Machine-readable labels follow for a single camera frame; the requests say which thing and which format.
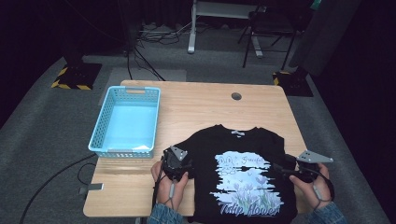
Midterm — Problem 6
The striped black stand base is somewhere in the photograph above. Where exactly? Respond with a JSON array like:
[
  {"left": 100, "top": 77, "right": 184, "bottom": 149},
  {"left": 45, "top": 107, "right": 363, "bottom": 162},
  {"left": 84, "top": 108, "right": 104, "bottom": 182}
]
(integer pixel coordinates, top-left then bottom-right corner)
[
  {"left": 272, "top": 69, "right": 315, "bottom": 97},
  {"left": 50, "top": 62, "right": 103, "bottom": 91}
]

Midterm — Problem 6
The person's right hand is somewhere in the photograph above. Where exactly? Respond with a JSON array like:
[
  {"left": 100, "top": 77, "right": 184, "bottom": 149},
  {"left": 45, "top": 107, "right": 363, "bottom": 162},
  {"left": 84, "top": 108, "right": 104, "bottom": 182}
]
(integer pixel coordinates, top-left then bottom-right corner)
[{"left": 289, "top": 162, "right": 335, "bottom": 210}]

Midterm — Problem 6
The person's left hand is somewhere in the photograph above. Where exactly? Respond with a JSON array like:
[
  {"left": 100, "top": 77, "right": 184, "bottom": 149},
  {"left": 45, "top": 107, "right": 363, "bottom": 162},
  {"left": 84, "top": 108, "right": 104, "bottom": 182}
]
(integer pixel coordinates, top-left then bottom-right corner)
[{"left": 150, "top": 161, "right": 190, "bottom": 211}]

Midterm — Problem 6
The black metal chair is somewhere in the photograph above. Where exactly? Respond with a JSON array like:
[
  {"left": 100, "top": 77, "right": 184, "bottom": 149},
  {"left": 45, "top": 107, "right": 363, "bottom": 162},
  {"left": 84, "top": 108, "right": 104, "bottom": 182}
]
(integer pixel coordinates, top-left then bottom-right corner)
[{"left": 237, "top": 4, "right": 300, "bottom": 71}]

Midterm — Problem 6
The grey fabric panel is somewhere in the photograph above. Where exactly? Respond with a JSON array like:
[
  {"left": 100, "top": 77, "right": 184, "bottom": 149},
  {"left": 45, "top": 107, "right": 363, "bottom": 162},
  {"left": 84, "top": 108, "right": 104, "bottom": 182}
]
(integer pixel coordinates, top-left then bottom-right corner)
[{"left": 288, "top": 0, "right": 363, "bottom": 77}]

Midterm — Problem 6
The black printed t-shirt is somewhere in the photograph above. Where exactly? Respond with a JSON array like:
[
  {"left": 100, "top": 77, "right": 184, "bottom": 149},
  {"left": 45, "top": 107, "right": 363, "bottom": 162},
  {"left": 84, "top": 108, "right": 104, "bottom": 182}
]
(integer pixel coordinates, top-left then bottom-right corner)
[{"left": 173, "top": 124, "right": 301, "bottom": 224}]

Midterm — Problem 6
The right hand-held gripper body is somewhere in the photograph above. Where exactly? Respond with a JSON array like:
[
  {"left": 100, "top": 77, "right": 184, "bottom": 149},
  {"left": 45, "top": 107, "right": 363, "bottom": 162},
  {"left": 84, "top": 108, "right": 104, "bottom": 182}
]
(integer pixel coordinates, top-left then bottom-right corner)
[{"left": 291, "top": 149, "right": 334, "bottom": 184}]

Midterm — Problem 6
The blue perforated plastic basket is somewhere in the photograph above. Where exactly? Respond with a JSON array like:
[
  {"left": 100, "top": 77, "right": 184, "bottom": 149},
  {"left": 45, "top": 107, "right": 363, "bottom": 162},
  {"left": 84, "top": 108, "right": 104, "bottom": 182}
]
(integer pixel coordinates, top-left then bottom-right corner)
[{"left": 88, "top": 85, "right": 162, "bottom": 159}]

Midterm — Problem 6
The white desk frame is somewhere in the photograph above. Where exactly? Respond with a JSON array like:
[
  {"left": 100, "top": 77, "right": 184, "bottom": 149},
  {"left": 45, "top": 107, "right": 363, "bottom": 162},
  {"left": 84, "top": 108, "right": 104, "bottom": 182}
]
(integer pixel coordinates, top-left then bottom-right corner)
[{"left": 186, "top": 0, "right": 265, "bottom": 59}]

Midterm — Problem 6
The grey metal table bracket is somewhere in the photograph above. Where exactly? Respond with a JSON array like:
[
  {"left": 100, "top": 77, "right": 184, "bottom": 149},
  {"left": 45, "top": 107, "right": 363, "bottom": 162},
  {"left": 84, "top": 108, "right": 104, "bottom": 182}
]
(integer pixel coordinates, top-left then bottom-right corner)
[{"left": 78, "top": 182, "right": 105, "bottom": 196}]

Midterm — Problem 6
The bundle of floor cables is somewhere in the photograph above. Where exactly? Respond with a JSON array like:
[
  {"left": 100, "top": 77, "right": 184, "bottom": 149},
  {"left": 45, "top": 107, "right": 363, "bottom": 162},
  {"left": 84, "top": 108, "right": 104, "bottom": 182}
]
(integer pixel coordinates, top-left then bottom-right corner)
[{"left": 136, "top": 21, "right": 194, "bottom": 47}]

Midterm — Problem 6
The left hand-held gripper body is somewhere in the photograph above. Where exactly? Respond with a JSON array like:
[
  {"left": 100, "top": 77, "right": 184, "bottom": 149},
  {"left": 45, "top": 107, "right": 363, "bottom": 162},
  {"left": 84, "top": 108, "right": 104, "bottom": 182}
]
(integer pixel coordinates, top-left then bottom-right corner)
[{"left": 162, "top": 145, "right": 192, "bottom": 182}]

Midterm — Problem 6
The grey wrist lanyard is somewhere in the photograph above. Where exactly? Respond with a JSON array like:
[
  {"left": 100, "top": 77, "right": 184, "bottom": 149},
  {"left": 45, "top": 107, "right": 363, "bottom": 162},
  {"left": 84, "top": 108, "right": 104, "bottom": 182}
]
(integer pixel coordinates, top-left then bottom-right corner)
[
  {"left": 165, "top": 181, "right": 177, "bottom": 210},
  {"left": 311, "top": 183, "right": 329, "bottom": 211}
]

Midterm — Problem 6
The black floor cable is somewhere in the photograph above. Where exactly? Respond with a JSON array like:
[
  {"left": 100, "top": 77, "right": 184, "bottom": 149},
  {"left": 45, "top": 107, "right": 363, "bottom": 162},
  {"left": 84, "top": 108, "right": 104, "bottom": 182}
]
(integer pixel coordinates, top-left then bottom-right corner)
[{"left": 19, "top": 152, "right": 98, "bottom": 224}]

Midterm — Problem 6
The black tripod stand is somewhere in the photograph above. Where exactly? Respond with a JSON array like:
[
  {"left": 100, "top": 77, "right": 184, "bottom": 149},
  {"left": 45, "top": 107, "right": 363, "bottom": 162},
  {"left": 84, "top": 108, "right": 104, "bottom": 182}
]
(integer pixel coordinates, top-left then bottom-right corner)
[{"left": 120, "top": 0, "right": 166, "bottom": 82}]

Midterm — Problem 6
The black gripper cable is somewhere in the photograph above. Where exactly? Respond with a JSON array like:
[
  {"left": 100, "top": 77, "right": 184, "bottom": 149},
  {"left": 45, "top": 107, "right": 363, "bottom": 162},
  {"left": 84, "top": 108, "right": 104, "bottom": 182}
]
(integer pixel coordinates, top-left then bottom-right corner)
[
  {"left": 150, "top": 156, "right": 166, "bottom": 209},
  {"left": 317, "top": 168, "right": 337, "bottom": 202}
]

